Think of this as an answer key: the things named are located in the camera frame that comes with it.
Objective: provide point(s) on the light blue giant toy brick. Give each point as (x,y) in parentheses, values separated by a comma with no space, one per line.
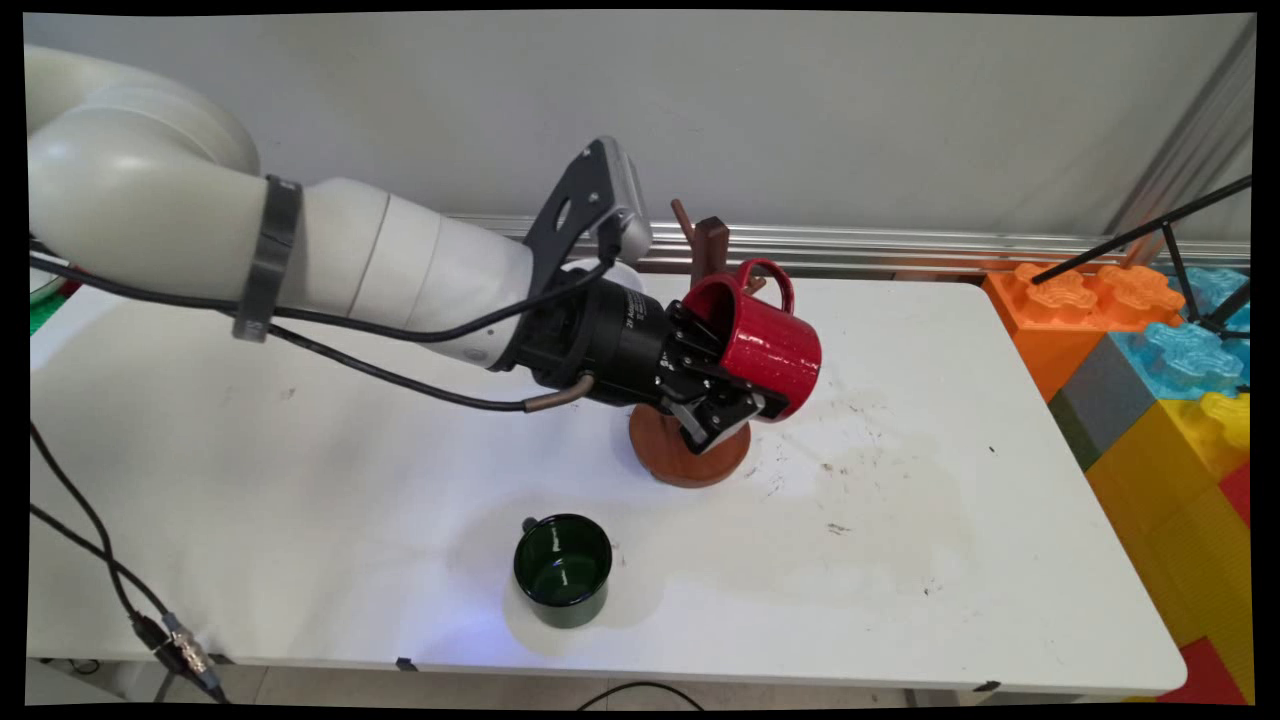
(1185,365)

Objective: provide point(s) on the black tripod stand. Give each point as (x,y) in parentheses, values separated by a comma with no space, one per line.
(1175,258)

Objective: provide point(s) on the red enamel mug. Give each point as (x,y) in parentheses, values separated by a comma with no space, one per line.
(770,350)

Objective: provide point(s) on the green mat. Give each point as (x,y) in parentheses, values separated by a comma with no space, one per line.
(42,315)

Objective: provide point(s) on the red giant toy brick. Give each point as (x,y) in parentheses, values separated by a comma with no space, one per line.
(1238,495)
(1205,675)

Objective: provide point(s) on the blue bowl white inside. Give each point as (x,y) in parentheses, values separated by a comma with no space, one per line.
(632,275)

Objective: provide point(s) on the aluminium rail along wall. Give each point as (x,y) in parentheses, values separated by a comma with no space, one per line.
(900,250)

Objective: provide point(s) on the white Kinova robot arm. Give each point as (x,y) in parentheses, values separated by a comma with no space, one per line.
(160,210)

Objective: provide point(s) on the slanted aluminium profile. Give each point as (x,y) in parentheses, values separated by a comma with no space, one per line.
(1190,150)

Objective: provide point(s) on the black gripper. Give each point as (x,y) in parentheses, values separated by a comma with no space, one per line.
(610,345)

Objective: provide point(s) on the yellow giant toy brick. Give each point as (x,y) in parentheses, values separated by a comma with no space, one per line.
(1170,520)

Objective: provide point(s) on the orange giant toy brick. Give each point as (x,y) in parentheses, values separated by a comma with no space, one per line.
(1050,330)

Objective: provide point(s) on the brown wooden mug tree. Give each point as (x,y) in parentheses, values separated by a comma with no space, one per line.
(690,465)

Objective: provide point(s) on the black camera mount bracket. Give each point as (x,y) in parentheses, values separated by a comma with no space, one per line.
(575,215)

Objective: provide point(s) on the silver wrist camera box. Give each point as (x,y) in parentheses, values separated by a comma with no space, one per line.
(632,200)

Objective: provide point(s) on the dark green enamel mug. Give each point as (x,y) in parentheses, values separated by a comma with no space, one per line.
(562,575)

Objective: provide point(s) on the grey giant toy brick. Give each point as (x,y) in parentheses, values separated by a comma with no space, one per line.
(1105,405)

